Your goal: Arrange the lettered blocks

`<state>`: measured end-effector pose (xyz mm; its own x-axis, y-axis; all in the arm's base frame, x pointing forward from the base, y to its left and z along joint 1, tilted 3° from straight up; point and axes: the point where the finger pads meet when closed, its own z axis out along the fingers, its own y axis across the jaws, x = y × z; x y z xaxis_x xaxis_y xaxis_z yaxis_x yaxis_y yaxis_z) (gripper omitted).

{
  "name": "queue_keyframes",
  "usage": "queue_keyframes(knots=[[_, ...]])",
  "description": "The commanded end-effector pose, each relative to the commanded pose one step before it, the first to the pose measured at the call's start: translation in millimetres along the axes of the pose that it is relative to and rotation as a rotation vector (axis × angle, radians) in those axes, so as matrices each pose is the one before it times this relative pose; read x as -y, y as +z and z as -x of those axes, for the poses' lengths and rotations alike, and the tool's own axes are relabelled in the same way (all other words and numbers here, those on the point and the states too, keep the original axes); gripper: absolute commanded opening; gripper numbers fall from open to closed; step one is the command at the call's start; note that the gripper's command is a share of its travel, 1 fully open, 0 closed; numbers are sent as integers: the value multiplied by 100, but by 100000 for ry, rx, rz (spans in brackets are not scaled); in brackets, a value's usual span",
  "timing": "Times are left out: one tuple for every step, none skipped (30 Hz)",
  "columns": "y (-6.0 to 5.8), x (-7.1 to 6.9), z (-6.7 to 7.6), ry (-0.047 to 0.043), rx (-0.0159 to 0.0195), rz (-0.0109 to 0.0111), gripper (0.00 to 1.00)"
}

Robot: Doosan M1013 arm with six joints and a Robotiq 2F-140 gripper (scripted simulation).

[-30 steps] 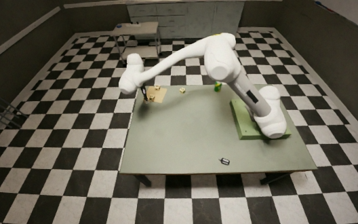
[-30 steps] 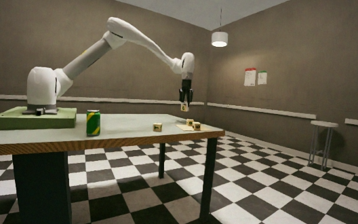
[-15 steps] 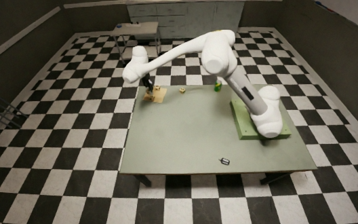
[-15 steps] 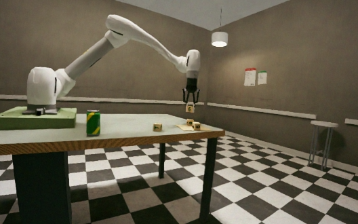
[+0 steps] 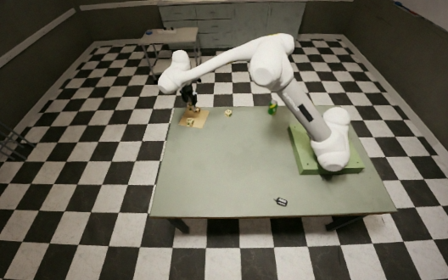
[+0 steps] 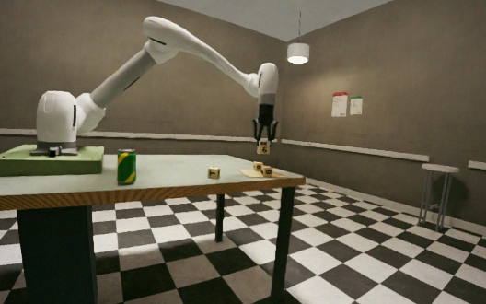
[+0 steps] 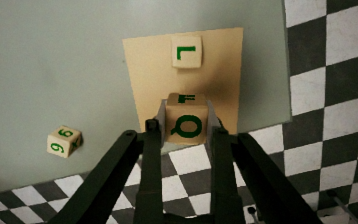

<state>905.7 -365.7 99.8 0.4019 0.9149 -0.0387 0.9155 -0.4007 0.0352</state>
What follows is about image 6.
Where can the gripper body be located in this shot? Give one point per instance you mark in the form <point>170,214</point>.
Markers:
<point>265,112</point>

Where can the tan flat mat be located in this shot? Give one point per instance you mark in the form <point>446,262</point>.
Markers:
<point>257,174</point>

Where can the green and yellow drink can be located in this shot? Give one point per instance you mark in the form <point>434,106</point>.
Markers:
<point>126,167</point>

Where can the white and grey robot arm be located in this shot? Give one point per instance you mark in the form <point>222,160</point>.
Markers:
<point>59,118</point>

